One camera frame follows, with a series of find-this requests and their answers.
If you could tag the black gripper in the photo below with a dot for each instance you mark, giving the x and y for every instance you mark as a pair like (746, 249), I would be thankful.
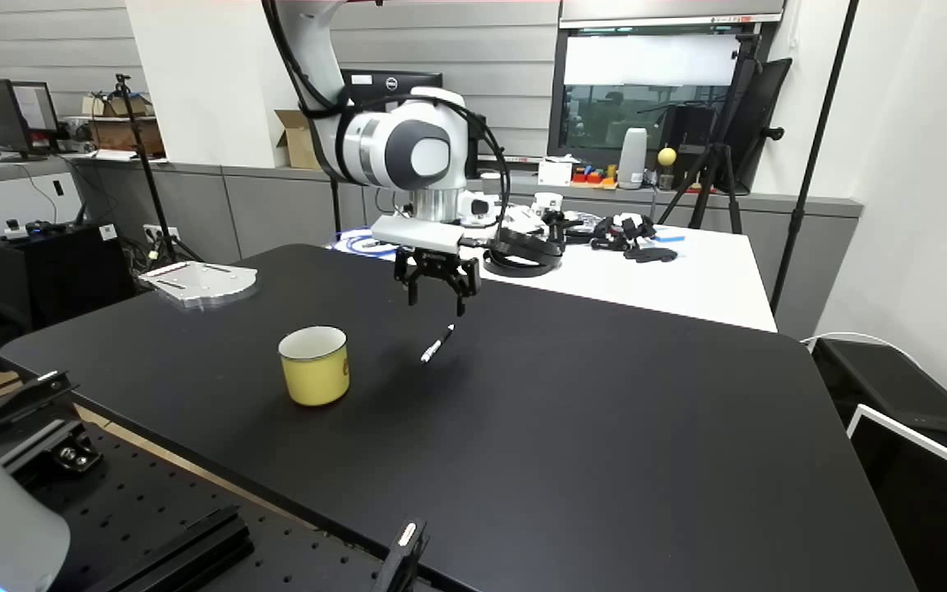
(439, 267)

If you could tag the black and white pen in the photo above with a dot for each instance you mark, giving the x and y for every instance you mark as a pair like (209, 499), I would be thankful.
(439, 343)

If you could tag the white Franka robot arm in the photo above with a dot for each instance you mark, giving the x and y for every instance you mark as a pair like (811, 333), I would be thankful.
(386, 150)

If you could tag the white electronic parts pile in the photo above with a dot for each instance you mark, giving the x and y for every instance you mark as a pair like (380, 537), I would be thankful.
(479, 210)

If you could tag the black headset device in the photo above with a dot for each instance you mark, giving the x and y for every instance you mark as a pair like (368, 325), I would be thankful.
(523, 246)

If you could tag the yellow enamel mug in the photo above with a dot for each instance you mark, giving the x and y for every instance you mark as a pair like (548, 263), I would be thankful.
(318, 374)

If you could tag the small white box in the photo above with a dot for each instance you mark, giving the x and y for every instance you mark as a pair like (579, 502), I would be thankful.
(557, 172)

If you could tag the small red objects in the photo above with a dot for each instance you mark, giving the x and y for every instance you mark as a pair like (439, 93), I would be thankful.
(595, 175)

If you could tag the small brown cardboard box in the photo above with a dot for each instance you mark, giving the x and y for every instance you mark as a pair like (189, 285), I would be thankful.
(298, 140)

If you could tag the white work table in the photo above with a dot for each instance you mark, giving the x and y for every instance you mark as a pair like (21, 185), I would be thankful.
(673, 275)

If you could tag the white cylinder speaker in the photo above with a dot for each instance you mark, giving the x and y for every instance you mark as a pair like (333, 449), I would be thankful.
(632, 158)

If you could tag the black table clamp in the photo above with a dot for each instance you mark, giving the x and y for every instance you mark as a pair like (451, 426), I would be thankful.
(24, 413)
(399, 559)

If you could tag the small yellow ball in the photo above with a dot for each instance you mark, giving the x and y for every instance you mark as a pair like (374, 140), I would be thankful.
(666, 155)

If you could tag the dark framed monitor screen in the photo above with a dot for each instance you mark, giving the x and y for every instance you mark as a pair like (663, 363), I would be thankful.
(649, 93)

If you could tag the black perforated breadboard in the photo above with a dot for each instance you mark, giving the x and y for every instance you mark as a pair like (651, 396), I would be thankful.
(179, 515)

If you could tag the black low cabinet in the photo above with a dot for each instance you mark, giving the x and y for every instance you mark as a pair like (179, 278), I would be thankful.
(66, 275)

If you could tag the black vertical pole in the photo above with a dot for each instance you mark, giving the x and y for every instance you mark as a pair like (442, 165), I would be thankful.
(815, 165)

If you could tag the small desktop monitor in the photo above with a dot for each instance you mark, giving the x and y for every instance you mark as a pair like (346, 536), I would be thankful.
(13, 116)

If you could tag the black box case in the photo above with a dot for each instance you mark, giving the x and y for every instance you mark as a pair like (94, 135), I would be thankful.
(902, 396)

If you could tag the white framed black panel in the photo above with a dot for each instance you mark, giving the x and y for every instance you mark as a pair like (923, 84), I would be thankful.
(934, 515)

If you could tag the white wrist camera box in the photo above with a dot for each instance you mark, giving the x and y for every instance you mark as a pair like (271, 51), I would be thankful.
(417, 234)

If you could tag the black camera tripod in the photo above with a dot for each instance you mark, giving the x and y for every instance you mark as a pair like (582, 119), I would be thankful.
(721, 132)
(145, 165)

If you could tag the black aluminium rail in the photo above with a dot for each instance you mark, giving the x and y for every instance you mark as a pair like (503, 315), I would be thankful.
(183, 549)

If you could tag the black corner bracket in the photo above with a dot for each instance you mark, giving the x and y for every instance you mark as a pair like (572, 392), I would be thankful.
(76, 453)

